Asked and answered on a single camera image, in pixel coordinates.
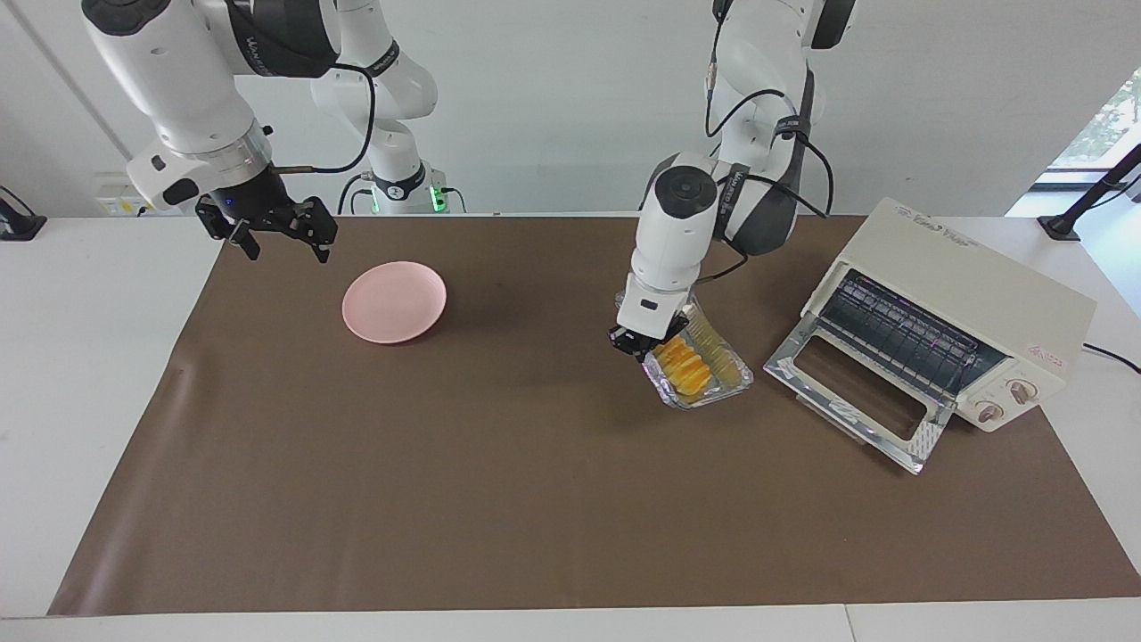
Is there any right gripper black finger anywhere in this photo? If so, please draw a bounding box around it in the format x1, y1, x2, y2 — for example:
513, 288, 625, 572
196, 202, 262, 262
292, 198, 339, 265

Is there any sliced golden bread loaf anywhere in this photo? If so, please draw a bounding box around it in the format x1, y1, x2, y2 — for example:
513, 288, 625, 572
657, 335, 714, 396

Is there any aluminium foil tray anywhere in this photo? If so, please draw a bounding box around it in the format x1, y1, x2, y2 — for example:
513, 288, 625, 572
642, 299, 755, 412

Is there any metal oven rack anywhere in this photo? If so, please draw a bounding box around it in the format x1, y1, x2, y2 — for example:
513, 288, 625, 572
818, 272, 981, 402

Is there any glass oven door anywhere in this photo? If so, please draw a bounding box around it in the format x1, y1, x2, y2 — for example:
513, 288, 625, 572
764, 312, 959, 475

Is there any cream toaster oven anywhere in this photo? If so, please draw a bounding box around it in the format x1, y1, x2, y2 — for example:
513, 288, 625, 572
800, 197, 1098, 434

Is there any pink round plate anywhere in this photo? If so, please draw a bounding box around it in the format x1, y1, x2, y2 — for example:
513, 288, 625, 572
342, 260, 447, 345

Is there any brown table mat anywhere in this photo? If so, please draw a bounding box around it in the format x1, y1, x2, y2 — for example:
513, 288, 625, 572
47, 214, 1141, 616

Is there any black desk clamp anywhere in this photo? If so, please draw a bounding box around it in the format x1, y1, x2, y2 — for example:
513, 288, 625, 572
0, 185, 47, 242

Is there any bright window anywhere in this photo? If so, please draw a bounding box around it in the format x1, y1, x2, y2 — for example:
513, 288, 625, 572
1047, 67, 1141, 172

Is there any black right base cable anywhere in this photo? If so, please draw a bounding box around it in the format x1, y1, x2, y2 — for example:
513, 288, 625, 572
337, 172, 377, 215

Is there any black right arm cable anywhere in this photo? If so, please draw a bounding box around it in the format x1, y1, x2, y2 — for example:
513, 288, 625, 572
270, 61, 375, 175

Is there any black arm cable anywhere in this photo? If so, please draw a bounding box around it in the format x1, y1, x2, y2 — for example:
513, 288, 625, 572
270, 61, 375, 175
695, 36, 836, 286

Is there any white wall socket box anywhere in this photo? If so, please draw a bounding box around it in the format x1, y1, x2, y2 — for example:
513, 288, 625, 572
94, 172, 160, 218

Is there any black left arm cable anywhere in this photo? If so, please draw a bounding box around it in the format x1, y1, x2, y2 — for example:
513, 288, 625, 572
695, 36, 836, 286

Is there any black oven power cord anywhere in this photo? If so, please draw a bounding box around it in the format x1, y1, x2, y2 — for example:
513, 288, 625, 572
1081, 342, 1141, 375

